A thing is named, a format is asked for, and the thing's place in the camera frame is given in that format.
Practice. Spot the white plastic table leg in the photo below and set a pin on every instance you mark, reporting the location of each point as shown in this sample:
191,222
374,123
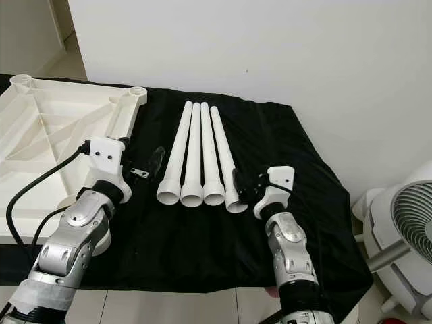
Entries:
194,152
209,152
179,152
224,155

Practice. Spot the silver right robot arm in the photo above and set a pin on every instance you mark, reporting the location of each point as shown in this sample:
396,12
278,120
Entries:
290,250

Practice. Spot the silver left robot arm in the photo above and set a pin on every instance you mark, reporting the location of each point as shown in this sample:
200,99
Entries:
71,233

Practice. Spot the black table cloth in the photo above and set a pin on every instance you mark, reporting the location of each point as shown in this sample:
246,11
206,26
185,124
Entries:
196,250

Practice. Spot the pink round cushion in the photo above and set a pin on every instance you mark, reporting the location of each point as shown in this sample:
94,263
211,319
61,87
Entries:
273,291

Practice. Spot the white electric fan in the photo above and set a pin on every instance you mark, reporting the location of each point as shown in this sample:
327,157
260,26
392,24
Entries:
405,216

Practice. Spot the red round object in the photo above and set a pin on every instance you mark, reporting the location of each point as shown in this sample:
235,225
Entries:
391,320

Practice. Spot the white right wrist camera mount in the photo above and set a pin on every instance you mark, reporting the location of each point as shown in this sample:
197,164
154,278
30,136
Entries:
280,179

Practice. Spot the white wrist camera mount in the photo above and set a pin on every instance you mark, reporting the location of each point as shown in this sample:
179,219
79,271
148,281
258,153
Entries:
280,179
106,155

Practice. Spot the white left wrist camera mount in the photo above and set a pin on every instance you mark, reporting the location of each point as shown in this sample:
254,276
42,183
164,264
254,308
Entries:
106,155

